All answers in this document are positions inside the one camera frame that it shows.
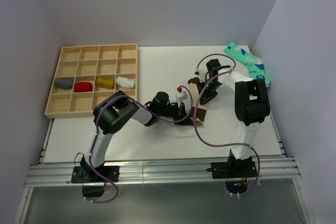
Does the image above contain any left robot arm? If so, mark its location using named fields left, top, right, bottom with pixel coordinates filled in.
left=71, top=91, right=193, bottom=184

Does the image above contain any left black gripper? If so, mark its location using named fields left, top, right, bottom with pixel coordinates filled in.
left=157, top=102, right=193, bottom=126

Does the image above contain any cream and brown striped sock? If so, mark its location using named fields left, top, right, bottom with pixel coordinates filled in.
left=183, top=77, right=209, bottom=127

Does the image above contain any aluminium mounting rail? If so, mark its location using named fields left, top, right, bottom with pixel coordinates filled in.
left=25, top=157, right=301, bottom=187

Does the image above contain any wooden compartment tray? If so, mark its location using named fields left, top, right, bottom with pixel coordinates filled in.
left=45, top=44, right=138, bottom=119

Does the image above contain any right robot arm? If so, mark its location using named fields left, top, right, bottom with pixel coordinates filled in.
left=195, top=59, right=270, bottom=179

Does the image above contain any grey rolled sock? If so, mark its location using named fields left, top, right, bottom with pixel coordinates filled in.
left=54, top=78, right=73, bottom=90

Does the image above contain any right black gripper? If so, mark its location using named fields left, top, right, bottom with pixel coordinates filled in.
left=196, top=79, right=222, bottom=105

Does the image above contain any red rolled sock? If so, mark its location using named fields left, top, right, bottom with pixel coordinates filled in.
left=74, top=82, right=93, bottom=93

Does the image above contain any white rolled sock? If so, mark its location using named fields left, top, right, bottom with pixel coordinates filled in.
left=116, top=76, right=136, bottom=90

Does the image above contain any teal patterned sock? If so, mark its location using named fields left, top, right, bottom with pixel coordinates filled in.
left=224, top=42, right=271, bottom=88

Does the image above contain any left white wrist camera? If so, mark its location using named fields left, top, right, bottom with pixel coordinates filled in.
left=175, top=86, right=189, bottom=105

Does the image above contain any mustard yellow rolled sock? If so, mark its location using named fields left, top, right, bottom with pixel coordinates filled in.
left=96, top=77, right=114, bottom=89

